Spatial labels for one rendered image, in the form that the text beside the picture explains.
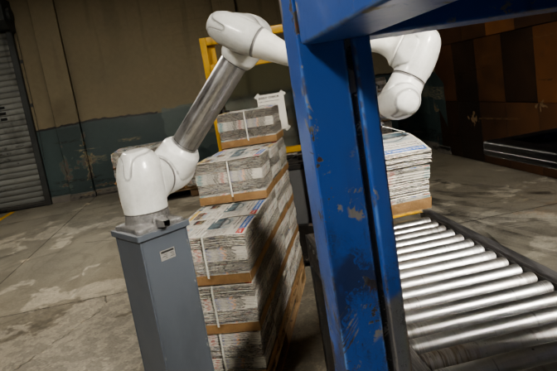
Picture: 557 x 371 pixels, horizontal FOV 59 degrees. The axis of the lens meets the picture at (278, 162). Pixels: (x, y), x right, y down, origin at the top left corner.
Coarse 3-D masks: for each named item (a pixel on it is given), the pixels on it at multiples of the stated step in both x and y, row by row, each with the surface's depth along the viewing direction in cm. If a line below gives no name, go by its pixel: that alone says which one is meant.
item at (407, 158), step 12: (384, 144) 170; (396, 144) 169; (408, 144) 168; (420, 144) 167; (396, 156) 162; (408, 156) 163; (420, 156) 164; (396, 168) 163; (408, 168) 165; (420, 168) 166; (396, 180) 165; (408, 180) 166; (420, 180) 167; (396, 192) 167; (408, 192) 168; (420, 192) 169
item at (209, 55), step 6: (204, 42) 371; (204, 48) 371; (210, 48) 378; (204, 54) 372; (210, 54) 379; (204, 60) 373; (210, 60) 380; (216, 60) 379; (204, 66) 374; (210, 66) 373; (210, 72) 374; (222, 108) 384; (216, 120) 380; (216, 126) 380; (216, 132) 381; (222, 150) 383
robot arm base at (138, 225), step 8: (168, 208) 178; (128, 216) 171; (136, 216) 169; (144, 216) 169; (152, 216) 170; (160, 216) 171; (168, 216) 175; (176, 216) 176; (120, 224) 177; (128, 224) 171; (136, 224) 169; (144, 224) 169; (152, 224) 169; (160, 224) 168; (168, 224) 170; (128, 232) 171; (136, 232) 165; (144, 232) 166
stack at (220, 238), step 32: (192, 224) 237; (224, 224) 229; (256, 224) 237; (288, 224) 325; (192, 256) 217; (224, 256) 215; (256, 256) 229; (288, 256) 310; (224, 288) 217; (256, 288) 221; (288, 288) 296; (224, 320) 220; (256, 320) 218; (288, 320) 282; (224, 352) 223; (256, 352) 220
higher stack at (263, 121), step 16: (240, 112) 322; (256, 112) 320; (272, 112) 320; (224, 128) 325; (240, 128) 324; (256, 128) 322; (272, 128) 321; (256, 144) 327; (288, 176) 351; (288, 192) 336; (304, 272) 360
